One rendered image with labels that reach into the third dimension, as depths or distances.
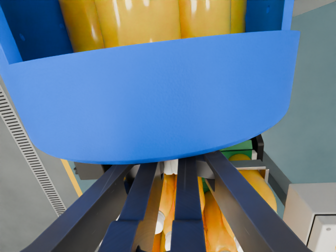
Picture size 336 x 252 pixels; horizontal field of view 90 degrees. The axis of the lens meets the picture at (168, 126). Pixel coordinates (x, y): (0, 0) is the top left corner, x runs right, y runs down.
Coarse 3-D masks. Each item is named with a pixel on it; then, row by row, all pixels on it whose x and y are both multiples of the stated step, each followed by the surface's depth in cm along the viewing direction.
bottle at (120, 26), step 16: (96, 0) 12; (112, 0) 11; (128, 0) 11; (144, 0) 11; (160, 0) 12; (176, 0) 13; (112, 16) 12; (128, 16) 12; (144, 16) 12; (160, 16) 12; (176, 16) 13; (112, 32) 12; (128, 32) 12; (144, 32) 12; (160, 32) 12; (176, 32) 13
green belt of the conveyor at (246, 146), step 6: (240, 144) 45; (246, 144) 45; (222, 150) 47; (228, 150) 46; (234, 150) 46; (240, 150) 46; (246, 150) 45; (228, 156) 47; (204, 180) 50; (204, 186) 51; (204, 192) 52
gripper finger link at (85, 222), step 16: (112, 176) 11; (96, 192) 9; (112, 192) 10; (128, 192) 12; (80, 208) 8; (96, 208) 9; (112, 208) 10; (64, 224) 8; (80, 224) 8; (96, 224) 9; (48, 240) 7; (64, 240) 7; (80, 240) 8; (96, 240) 9
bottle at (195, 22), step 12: (180, 0) 15; (192, 0) 15; (204, 0) 15; (216, 0) 15; (228, 0) 16; (180, 12) 15; (192, 12) 15; (204, 12) 15; (216, 12) 15; (228, 12) 16; (180, 24) 16; (192, 24) 15; (204, 24) 15; (216, 24) 15; (228, 24) 16; (192, 36) 16
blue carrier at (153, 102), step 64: (0, 0) 15; (256, 0) 21; (0, 64) 10; (64, 64) 8; (128, 64) 8; (192, 64) 8; (256, 64) 9; (64, 128) 10; (128, 128) 9; (192, 128) 9; (256, 128) 11
